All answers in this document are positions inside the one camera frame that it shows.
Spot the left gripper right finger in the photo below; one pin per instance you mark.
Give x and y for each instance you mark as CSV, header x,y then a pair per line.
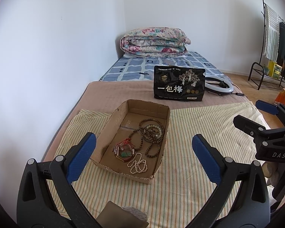
x,y
240,198

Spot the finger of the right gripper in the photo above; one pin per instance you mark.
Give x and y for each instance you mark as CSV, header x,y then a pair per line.
x,y
267,107
250,127

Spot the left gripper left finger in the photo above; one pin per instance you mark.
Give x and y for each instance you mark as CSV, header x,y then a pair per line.
x,y
46,197

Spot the right hand white glove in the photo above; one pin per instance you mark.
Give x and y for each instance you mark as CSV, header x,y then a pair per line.
x,y
270,171

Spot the left hand white glove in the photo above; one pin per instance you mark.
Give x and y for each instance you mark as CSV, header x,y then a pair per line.
x,y
115,216

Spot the yellow box on rack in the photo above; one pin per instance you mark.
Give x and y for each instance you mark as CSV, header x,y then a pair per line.
x,y
274,70

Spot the striped hanging cloth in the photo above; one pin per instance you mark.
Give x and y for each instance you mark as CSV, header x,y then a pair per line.
x,y
271,34

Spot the black snack bag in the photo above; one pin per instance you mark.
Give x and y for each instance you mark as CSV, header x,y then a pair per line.
x,y
178,83

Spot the black clothes rack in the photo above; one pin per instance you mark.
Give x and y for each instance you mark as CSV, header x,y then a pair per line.
x,y
259,70

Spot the cardboard box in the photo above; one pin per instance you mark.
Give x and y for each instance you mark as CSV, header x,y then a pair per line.
x,y
132,142

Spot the folded floral quilt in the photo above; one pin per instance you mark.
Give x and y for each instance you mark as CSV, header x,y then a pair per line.
x,y
155,42

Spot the blue checkered bed sheet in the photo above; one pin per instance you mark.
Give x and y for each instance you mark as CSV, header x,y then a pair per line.
x,y
141,69

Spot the pink brown blanket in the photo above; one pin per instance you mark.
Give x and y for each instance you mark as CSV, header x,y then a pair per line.
x,y
105,97

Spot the white ring light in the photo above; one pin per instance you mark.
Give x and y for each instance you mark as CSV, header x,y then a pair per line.
x,y
218,85

